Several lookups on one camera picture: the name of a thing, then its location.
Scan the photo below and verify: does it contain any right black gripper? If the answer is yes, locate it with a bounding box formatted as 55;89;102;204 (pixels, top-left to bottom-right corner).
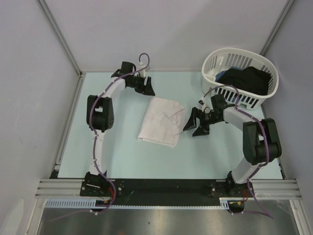
183;107;222;137

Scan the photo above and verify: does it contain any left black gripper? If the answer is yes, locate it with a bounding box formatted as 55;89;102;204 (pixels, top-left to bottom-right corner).
128;74;155;96

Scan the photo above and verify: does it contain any white long sleeve shirt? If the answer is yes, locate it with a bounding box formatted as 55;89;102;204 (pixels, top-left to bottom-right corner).
137;97;185;148

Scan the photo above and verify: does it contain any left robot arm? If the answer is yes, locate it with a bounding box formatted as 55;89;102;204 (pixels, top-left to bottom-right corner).
84;62;155;196

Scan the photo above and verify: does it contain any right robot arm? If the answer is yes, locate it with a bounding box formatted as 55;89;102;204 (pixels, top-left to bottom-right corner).
183;94;282;197

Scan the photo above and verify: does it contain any blue shirt in basket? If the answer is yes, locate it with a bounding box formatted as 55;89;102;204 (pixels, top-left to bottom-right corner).
215;67;243;82

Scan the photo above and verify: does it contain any white plastic laundry basket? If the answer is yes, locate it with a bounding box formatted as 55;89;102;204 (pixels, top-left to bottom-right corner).
201;48;279;110

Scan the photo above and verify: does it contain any black shirt in basket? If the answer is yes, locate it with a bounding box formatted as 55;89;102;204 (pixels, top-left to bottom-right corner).
218;67;271;95

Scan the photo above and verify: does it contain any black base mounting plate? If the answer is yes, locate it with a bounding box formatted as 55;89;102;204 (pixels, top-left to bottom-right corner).
80;179;253;207

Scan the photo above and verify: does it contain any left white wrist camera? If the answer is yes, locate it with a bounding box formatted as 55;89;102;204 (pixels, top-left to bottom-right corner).
138;62;150;77

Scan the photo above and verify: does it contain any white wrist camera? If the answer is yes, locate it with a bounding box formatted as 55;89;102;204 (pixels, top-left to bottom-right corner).
138;62;150;77
198;96;211;112

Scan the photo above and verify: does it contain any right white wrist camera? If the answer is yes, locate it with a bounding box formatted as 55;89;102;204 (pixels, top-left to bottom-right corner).
198;96;211;112

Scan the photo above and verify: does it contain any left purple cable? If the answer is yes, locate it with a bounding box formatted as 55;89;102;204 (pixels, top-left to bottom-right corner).
89;53;151;216

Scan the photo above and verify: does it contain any aluminium frame rail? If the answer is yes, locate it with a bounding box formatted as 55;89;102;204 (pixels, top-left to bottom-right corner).
35;179;302;200

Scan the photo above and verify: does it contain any left aluminium corner post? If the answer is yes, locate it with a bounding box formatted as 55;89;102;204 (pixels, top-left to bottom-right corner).
36;0;82;78

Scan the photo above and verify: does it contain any aluminium corner post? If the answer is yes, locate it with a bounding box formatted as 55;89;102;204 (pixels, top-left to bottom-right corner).
36;0;82;78
260;0;297;56

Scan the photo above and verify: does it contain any blue slotted cable duct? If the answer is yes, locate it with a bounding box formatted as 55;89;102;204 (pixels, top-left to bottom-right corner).
45;199;96;208

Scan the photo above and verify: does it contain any right aluminium corner post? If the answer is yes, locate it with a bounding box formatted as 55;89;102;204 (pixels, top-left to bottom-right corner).
260;0;297;56

